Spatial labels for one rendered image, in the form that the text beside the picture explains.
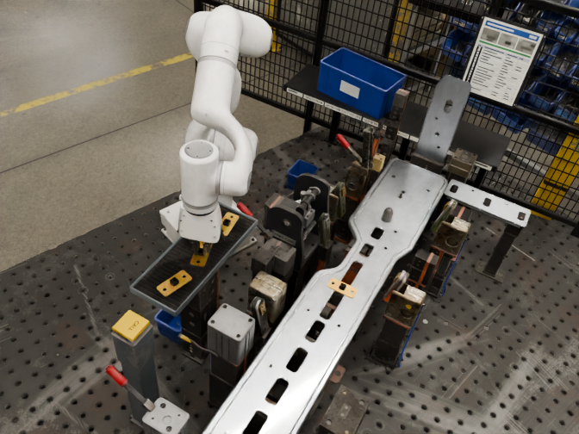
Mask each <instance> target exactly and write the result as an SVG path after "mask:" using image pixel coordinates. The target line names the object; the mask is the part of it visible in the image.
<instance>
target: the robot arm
mask: <svg viewBox="0 0 579 434"><path fill-rule="evenodd" d="M184 35H185V41H186V44H187V47H188V48H189V50H190V53H191V54H192V56H193V57H194V58H195V59H196V61H197V62H198V63H197V68H196V79H195V85H194V90H193V97H192V102H191V116H192V118H193V121H192V122H191V123H190V125H189V126H188V128H187V129H186V133H185V136H184V145H183V146H182V147H181V149H180V152H179V157H180V172H181V188H182V194H181V195H180V196H179V200H182V203H181V206H180V211H179V220H178V230H177V232H178V233H179V235H180V236H181V237H183V238H187V239H188V240H189V241H190V243H191V244H192V250H193V251H194V255H195V256H196V255H197V252H198V249H199V248H200V241H203V242H205V243H204V246H203V256H204V257H206V256H207V254H208V253H210V250H211V245H212V244H214V243H217V242H223V241H224V240H225V235H224V233H223V231H222V218H221V209H220V206H219V203H218V202H221V203H223V204H225V205H228V206H229V207H231V208H234V209H236V210H238V209H237V208H236V207H235V205H234V204H232V201H233V196H243V195H245V194H246V193H247V191H248V190H249V187H250V182H251V178H252V165H253V161H254V159H255V158H256V157H257V154H258V147H259V141H258V137H257V135H256V134H255V133H254V132H253V131H252V130H251V129H248V128H245V127H242V126H241V125H240V123H239V122H238V121H237V120H236V119H235V118H234V117H233V113H234V111H235V110H236V109H237V107H238V104H239V101H240V92H241V76H240V73H239V71H238V69H237V63H238V57H239V56H242V57H248V58H259V57H262V56H264V55H266V54H267V53H268V52H269V51H270V50H271V45H272V41H273V33H272V31H271V27H270V26H269V24H268V23H267V22H266V21H265V20H264V19H262V18H260V17H259V16H256V15H253V14H250V13H246V12H244V11H241V10H238V9H235V8H233V7H231V6H228V5H221V6H219V7H217V8H215V9H214V10H212V11H211V12H209V11H200V12H197V13H195V14H194V15H192V16H191V17H190V19H189V20H188V21H187V24H186V27H185V33H184ZM238 211H239V210H238Z"/></svg>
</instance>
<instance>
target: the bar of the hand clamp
mask: <svg viewBox="0 0 579 434"><path fill-rule="evenodd" d="M360 133H363V135H364V139H363V155H362V167H364V168H366V169H367V170H368V171H371V160H372V147H373V136H375V138H376V140H378V139H379V138H380V136H381V132H380V131H376V132H374V127H371V126H368V127H367V128H366V129H364V130H363V129H361V130H360ZM369 166H370V168H369V169H368V167H369Z"/></svg>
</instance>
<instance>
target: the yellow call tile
mask: <svg viewBox="0 0 579 434"><path fill-rule="evenodd" d="M149 324H150V322H149V320H147V319H144V318H143V317H141V316H139V315H138V314H137V313H134V312H132V311H131V310H128V311H127V312H126V313H125V314H124V315H123V316H122V317H121V319H120V320H119V321H118V322H117V323H116V324H115V325H114V326H113V327H112V330H113V331H115V332H117V333H119V334H120V335H122V336H123V337H124V338H127V339H128V340H130V341H132V342H133V341H134V340H135V339H136V338H137V337H138V336H139V335H140V334H141V333H142V332H143V331H144V330H145V329H146V327H147V326H148V325H149Z"/></svg>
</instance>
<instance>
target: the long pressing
mask: <svg viewBox="0 0 579 434"><path fill-rule="evenodd" d="M392 176H395V177H392ZM447 186H448V182H447V180H446V179H445V178H444V177H442V176H441V175H438V174H436V173H434V172H431V171H429V170H426V169H423V168H421V167H419V166H417V165H414V164H410V163H409V162H406V161H404V160H401V159H399V158H392V159H391V160H390V161H389V162H388V164H387V165H386V167H385V168H384V169H383V171H382V173H381V174H380V175H379V177H378V178H377V180H376V181H375V182H374V183H373V185H372V186H371V188H370V189H369V191H368V192H367V194H366V195H365V196H364V198H363V200H362V201H361V202H360V203H359V204H358V206H357V207H356V209H355V210H354V212H353V213H352V215H351V216H350V218H349V220H348V226H349V228H350V230H351V232H352V235H353V237H354V238H355V243H354V245H353V246H352V248H351V249H350V250H349V252H348V253H347V255H346V257H345V258H344V260H343V261H342V263H341V264H340V265H339V266H338V267H336V268H332V269H327V270H319V271H317V272H315V273H314V274H313V275H312V277H311V278H310V280H309V281H308V283H307V284H306V286H305V287H304V289H303V290H302V292H301V293H300V294H299V295H298V297H297V298H296V300H295V301H294V303H293V304H292V306H291V307H290V308H289V310H288V312H287V313H286V314H285V315H284V316H283V318H282V320H281V321H280V323H279V324H278V325H277V327H276V329H275V330H274V331H273V333H272V334H271V335H270V337H269V338H268V339H267V341H266V342H265V344H264V346H263V347H262V348H261V350H260V351H259V353H258V354H257V355H256V356H255V358H254V359H253V361H252V362H251V364H250V365H249V367H248V368H247V370H246V371H245V373H244V374H243V375H242V376H241V378H240V379H239V381H238V382H237V384H236V385H235V387H234V388H233V390H232V391H231V393H230V394H229V395H228V397H227V398H226V399H225V401H224V402H223V403H222V405H221V407H220V408H219V410H218V411H217V412H216V414H215V415H214V417H213V418H212V419H211V420H210V422H209V424H208V425H207V426H206V428H205V429H204V431H203V432H202V434H224V433H225V432H227V434H243V432H244V430H245V429H246V427H247V426H248V425H249V423H250V422H251V420H252V418H253V416H254V415H255V413H256V412H262V413H263V414H265V415H266V416H267V420H266V421H265V423H264V424H263V426H262V427H261V429H260V431H259V432H258V434H298V433H299V431H300V429H301V428H302V426H303V424H304V422H305V421H306V419H307V417H308V415H309V414H310V412H311V410H312V409H313V407H314V404H315V403H316V401H317V400H318V398H319V397H320V395H321V392H322V391H323V389H324V387H325V386H326V384H327V382H328V380H329V378H330V377H331V375H332V373H333V372H334V370H335V368H336V366H337V365H338V363H339V360H340V359H341V357H342V356H343V354H344V353H345V351H346V348H347V347H348V345H349V343H350V342H351V341H352V338H353V336H354V335H355V333H356V331H357V329H358V328H359V326H360V324H361V323H362V321H363V319H364V317H365V315H366V314H367V312H368V310H369V309H370V306H371V304H372V303H373V301H374V300H375V298H376V297H377V294H378V292H379V291H380V289H381V287H382V286H383V284H384V282H385V280H386V279H387V277H388V275H389V273H390V271H391V270H392V268H393V267H394V265H395V262H396V261H397V260H399V259H400V258H402V257H404V256H406V255H407V254H409V253H410V252H411V251H412V250H413V248H414V246H415V244H416V243H417V241H418V239H419V237H420V235H421V234H422V232H423V230H424V228H425V226H426V224H427V222H428V221H429V219H430V218H431V216H432V214H433V211H434V210H435V208H436V207H437V205H438V203H439V201H440V199H441V197H442V195H443V194H444V192H445V189H446V187H447ZM403 190H404V191H405V193H404V194H403V193H402V191H403ZM427 190H429V192H428V191H427ZM400 193H402V198H399V196H400ZM388 207H390V208H392V209H393V216H392V219H391V222H384V221H383V220H382V216H383V211H384V209H385V208H388ZM375 228H379V229H381V230H383V235H382V236H381V238H380V239H374V238H372V237H371V234H372V233H373V231H374V230H375ZM395 231H397V232H395ZM364 245H370V246H372V247H373V250H372V252H371V253H370V255H369V256H368V257H363V256H361V255H360V254H359V253H360V251H361V250H362V248H363V247H364ZM384 247H386V248H387V249H384ZM353 262H358V263H360V264H362V265H363V266H362V268H361V270H360V271H359V272H358V274H357V276H356V277H355V279H354V280H353V282H352V284H351V286H352V287H354V288H356V289H357V290H358V292H357V293H356V294H355V296H354V298H350V297H348V296H346V295H344V294H343V298H342V300H341V301H340V303H339V305H338V306H337V307H336V309H335V311H334V312H333V314H332V316H331V318H330V319H323V318H322V317H321V316H320V313H321V311H322V310H323V308H324V306H325V305H326V304H327V302H328V301H329V299H330V298H331V296H332V295H333V293H334V292H337V291H335V290H333V289H331V288H329V287H328V286H327V285H328V283H329V281H330V280H331V278H335V279H337V280H339V281H342V279H343V277H344V276H345V274H346V272H347V271H348V270H349V269H350V267H351V266H352V263H353ZM308 309H309V311H308ZM315 321H320V322H321V323H323V324H324V325H325V327H324V328H323V330H322V331H321V334H320V335H319V337H318V338H317V339H316V341H315V342H314V343H311V342H309V341H308V340H307V339H306V338H305V337H306V335H307V333H308V331H309V330H310V328H311V327H312V325H313V324H314V322H315ZM338 325H340V327H338ZM299 348H300V349H303V350H305V351H306V352H307V353H308V354H307V355H306V357H305V358H304V360H303V362H302V364H301V365H300V367H299V369H298V370H297V371H296V372H292V371H290V370H288V369H287V368H286V366H287V364H288V362H289V361H290V359H291V358H292V357H293V355H294V354H295V352H296V350H297V349H299ZM270 365H272V368H270ZM280 378H281V379H283V380H285V381H287V382H288V386H287V387H286V389H285V390H284V392H283V394H282V396H281V397H280V399H279V400H278V402H277V403H276V404H275V405H272V404H271V403H269V402H268V401H266V399H265V398H266V396H267V395H268V393H269V392H270V391H271V389H272V387H273V386H274V384H275V383H276V381H277V379H280Z"/></svg>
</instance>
